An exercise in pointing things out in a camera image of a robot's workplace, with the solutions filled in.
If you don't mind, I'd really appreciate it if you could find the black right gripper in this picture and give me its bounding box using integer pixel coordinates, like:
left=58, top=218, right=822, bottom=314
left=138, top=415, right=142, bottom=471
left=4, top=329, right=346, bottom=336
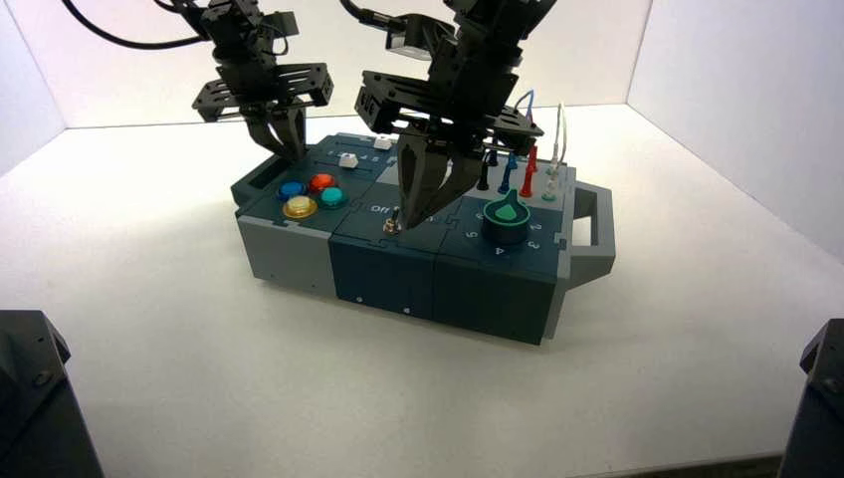
left=353, top=69, right=546, bottom=230

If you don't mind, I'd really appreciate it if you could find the red banana plug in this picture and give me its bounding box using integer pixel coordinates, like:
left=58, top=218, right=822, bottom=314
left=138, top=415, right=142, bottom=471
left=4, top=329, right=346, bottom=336
left=519, top=143, right=538, bottom=199

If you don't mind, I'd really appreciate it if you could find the grey and teal control box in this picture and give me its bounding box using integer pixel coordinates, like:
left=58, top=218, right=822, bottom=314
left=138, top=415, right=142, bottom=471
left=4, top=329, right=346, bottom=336
left=230, top=133, right=616, bottom=347

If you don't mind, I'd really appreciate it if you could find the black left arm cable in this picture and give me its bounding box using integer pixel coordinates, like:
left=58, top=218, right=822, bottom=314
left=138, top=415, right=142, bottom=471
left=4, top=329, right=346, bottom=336
left=61, top=0, right=209, bottom=52

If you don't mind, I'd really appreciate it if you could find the green rotary selector knob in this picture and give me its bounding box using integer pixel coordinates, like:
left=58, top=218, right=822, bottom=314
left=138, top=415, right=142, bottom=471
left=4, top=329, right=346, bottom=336
left=481, top=189, right=530, bottom=247

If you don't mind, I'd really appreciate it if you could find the yellow push button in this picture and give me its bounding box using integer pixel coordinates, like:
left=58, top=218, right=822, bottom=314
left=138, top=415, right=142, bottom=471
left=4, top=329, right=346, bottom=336
left=282, top=195, right=319, bottom=221

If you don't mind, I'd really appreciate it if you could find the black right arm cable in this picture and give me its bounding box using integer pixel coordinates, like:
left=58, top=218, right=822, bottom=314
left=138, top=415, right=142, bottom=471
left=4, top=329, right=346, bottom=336
left=340, top=0, right=407, bottom=31

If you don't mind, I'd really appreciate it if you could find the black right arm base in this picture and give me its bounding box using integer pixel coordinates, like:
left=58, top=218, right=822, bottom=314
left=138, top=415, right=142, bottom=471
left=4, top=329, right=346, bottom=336
left=779, top=318, right=844, bottom=478

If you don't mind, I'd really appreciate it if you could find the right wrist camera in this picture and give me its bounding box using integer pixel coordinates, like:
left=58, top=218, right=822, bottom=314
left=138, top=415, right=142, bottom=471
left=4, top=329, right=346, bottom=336
left=385, top=13, right=458, bottom=64

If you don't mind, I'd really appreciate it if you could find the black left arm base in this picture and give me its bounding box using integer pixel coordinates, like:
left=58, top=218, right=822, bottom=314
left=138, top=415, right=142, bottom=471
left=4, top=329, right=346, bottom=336
left=0, top=310, right=106, bottom=478

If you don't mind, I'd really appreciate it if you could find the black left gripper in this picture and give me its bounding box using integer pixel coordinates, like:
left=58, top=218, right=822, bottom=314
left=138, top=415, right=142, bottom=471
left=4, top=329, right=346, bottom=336
left=192, top=61, right=335, bottom=163

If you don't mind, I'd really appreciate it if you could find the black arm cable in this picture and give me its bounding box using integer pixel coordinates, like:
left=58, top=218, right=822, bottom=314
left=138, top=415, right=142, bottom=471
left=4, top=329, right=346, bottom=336
left=61, top=0, right=209, bottom=52
left=340, top=0, right=407, bottom=31

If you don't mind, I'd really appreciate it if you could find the blue jumper cable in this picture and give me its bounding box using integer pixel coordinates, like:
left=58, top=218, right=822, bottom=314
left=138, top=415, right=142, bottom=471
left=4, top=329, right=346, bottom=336
left=498, top=89, right=535, bottom=196

